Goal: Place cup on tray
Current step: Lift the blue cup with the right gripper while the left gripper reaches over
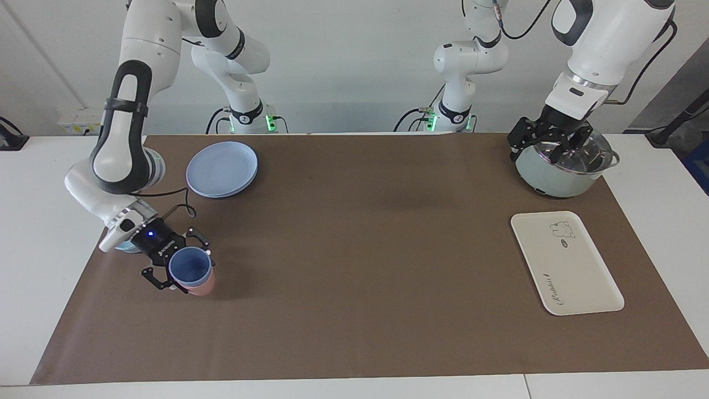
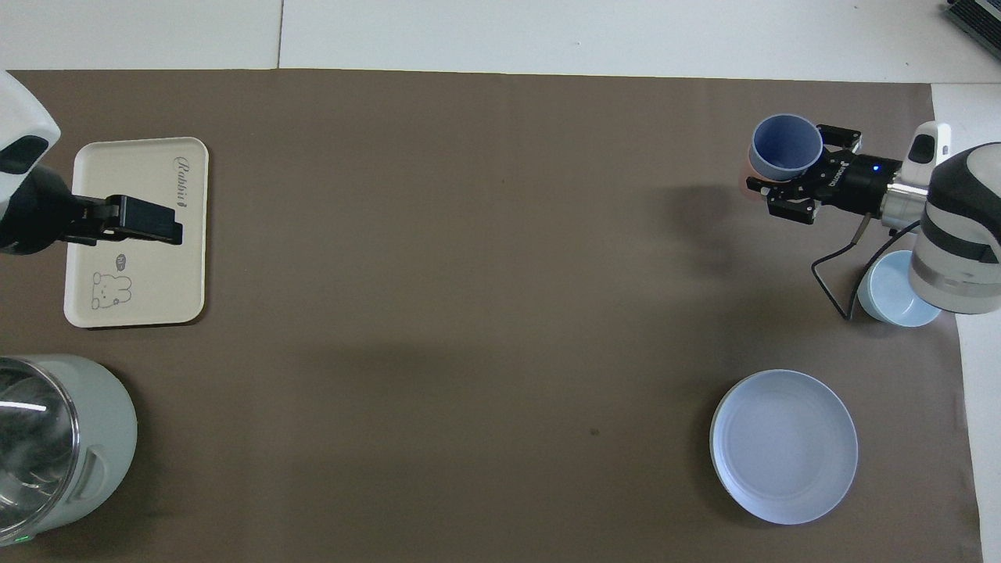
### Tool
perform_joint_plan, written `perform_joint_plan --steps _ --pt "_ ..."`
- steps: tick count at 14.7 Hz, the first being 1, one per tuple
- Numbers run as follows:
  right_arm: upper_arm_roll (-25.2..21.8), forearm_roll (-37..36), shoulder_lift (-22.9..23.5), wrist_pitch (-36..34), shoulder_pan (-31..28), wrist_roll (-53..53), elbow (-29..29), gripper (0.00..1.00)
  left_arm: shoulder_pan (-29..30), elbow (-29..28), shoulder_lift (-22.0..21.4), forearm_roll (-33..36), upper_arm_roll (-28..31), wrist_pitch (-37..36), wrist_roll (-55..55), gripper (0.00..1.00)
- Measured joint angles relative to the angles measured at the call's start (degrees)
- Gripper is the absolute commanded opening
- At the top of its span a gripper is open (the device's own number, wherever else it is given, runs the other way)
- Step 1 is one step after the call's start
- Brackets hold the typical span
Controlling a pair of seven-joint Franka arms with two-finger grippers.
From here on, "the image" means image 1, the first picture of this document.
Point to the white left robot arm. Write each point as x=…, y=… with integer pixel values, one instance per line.
x=604, y=39

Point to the blue ribbed cup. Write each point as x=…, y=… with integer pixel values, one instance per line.
x=190, y=267

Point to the pale green electric pot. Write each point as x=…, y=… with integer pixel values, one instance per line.
x=554, y=180

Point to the white wall socket strip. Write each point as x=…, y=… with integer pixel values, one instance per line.
x=77, y=123

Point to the blue box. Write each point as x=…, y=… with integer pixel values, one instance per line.
x=699, y=166

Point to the brown table mat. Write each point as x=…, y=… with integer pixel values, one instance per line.
x=360, y=249

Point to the cream rabbit print tray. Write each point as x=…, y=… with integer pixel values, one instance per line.
x=565, y=266

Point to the light blue bowl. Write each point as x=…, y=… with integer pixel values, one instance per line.
x=132, y=249

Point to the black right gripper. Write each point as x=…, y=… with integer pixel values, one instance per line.
x=158, y=241

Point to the pink cup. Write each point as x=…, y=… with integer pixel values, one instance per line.
x=204, y=287

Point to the black table clamp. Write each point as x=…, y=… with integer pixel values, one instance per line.
x=11, y=138

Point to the glass pot lid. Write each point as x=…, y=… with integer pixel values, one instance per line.
x=595, y=158

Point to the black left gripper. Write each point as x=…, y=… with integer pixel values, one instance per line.
x=562, y=124

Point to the pale blue plate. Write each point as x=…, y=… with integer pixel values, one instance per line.
x=221, y=169

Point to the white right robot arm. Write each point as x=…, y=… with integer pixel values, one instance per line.
x=127, y=138

